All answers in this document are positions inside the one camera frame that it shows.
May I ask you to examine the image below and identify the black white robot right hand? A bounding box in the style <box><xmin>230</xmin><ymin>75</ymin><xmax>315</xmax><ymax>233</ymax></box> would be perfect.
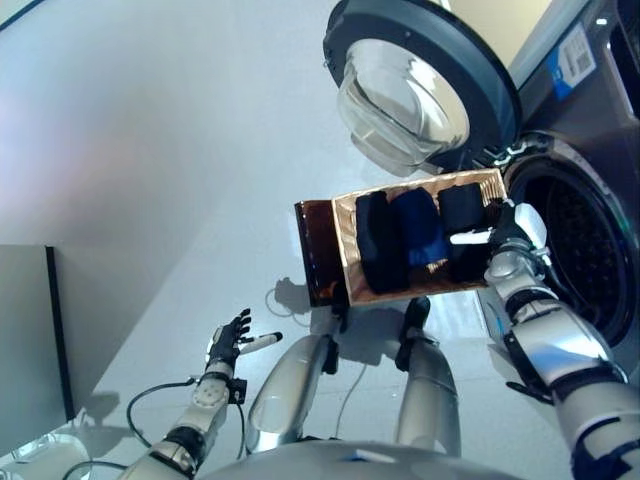
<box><xmin>447</xmin><ymin>198</ymin><xmax>550</xmax><ymax>250</ymax></box>

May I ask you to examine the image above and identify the silver robot right leg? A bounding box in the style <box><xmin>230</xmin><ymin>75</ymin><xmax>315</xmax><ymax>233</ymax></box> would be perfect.
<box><xmin>394</xmin><ymin>297</ymin><xmax>464</xmax><ymax>459</ymax></box>

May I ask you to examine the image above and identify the white floor cable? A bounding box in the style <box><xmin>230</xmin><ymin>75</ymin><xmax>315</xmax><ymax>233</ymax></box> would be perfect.
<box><xmin>264</xmin><ymin>287</ymin><xmax>369</xmax><ymax>436</ymax></box>

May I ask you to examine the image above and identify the small black garment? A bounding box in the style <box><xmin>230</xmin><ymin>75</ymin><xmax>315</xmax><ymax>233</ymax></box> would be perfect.
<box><xmin>437</xmin><ymin>183</ymin><xmax>494</xmax><ymax>284</ymax></box>

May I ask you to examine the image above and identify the rectangular wicker basket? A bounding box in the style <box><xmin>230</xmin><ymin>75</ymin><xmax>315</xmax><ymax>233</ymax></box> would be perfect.
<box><xmin>330</xmin><ymin>168</ymin><xmax>507</xmax><ymax>307</ymax></box>

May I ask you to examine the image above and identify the silver robot torso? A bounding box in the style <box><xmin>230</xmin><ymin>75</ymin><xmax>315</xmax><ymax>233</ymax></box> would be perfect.
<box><xmin>199</xmin><ymin>439</ymin><xmax>571</xmax><ymax>480</ymax></box>

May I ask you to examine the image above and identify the brown acrylic stand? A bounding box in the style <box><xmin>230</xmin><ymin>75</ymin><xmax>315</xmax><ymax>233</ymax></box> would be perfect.
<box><xmin>293</xmin><ymin>199</ymin><xmax>351</xmax><ymax>309</ymax></box>

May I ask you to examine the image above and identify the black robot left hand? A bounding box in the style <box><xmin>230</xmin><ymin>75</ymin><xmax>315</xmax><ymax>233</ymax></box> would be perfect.
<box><xmin>207</xmin><ymin>307</ymin><xmax>285</xmax><ymax>365</ymax></box>

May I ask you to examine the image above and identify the large black garment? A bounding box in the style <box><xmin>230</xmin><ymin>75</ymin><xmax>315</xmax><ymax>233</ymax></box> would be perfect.
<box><xmin>354</xmin><ymin>191</ymin><xmax>412</xmax><ymax>295</ymax></box>

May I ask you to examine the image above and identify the blue garment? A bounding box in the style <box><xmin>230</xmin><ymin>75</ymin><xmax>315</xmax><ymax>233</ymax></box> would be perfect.
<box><xmin>389</xmin><ymin>187</ymin><xmax>449</xmax><ymax>269</ymax></box>

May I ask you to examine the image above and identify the grey cabinet panel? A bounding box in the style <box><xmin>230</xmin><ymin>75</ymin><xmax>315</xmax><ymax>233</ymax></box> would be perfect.
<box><xmin>0</xmin><ymin>243</ymin><xmax>76</xmax><ymax>454</ymax></box>

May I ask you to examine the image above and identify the shiny silver rounded cover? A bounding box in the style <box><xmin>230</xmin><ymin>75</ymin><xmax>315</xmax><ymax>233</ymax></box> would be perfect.
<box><xmin>0</xmin><ymin>429</ymin><xmax>91</xmax><ymax>480</ymax></box>

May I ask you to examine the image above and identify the dark grey washing machine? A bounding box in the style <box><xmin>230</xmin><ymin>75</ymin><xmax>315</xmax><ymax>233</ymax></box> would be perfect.
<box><xmin>469</xmin><ymin>0</ymin><xmax>640</xmax><ymax>376</ymax></box>

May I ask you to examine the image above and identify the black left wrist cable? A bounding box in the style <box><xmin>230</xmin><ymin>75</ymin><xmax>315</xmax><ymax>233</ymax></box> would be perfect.
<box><xmin>59</xmin><ymin>377</ymin><xmax>201</xmax><ymax>480</ymax></box>

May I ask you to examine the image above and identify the round glass washer door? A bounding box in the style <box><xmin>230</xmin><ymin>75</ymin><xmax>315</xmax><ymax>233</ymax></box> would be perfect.
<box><xmin>322</xmin><ymin>0</ymin><xmax>524</xmax><ymax>176</ymax></box>

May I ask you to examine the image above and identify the blue white energy label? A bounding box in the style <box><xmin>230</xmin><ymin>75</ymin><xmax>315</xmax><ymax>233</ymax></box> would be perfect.
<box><xmin>542</xmin><ymin>22</ymin><xmax>601</xmax><ymax>101</ymax></box>

